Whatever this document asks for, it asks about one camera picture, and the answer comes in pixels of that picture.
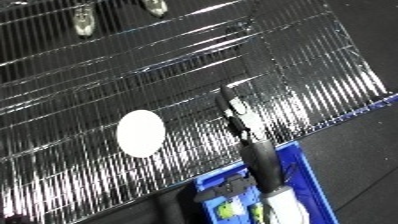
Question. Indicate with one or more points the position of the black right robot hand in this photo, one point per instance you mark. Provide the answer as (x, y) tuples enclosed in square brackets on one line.
[(263, 160)]

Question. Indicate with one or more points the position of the pale right robot arm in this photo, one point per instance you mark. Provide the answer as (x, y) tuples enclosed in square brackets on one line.
[(285, 208)]

